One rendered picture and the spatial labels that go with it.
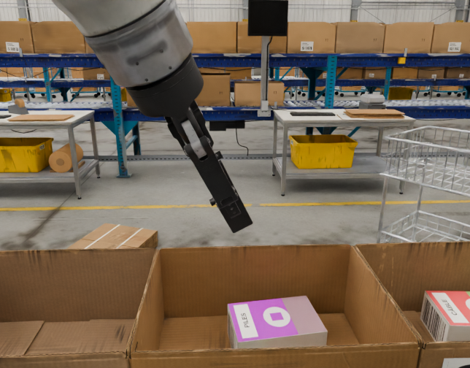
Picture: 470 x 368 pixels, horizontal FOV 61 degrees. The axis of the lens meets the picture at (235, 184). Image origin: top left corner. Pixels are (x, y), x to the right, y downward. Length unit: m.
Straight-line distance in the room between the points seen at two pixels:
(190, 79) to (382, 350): 0.43
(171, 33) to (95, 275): 0.59
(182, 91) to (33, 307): 0.66
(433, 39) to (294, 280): 4.92
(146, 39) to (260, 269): 0.57
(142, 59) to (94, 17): 0.05
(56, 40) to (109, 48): 4.90
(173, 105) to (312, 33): 4.70
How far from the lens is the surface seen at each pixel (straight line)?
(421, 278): 0.95
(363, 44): 5.25
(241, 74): 9.11
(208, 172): 0.42
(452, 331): 0.86
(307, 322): 0.77
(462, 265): 0.97
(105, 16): 0.36
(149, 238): 3.00
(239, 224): 0.52
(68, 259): 0.87
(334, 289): 0.89
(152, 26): 0.37
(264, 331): 0.74
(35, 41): 5.36
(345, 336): 0.87
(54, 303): 0.93
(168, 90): 0.40
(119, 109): 4.73
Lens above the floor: 1.42
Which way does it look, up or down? 19 degrees down
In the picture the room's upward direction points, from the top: straight up
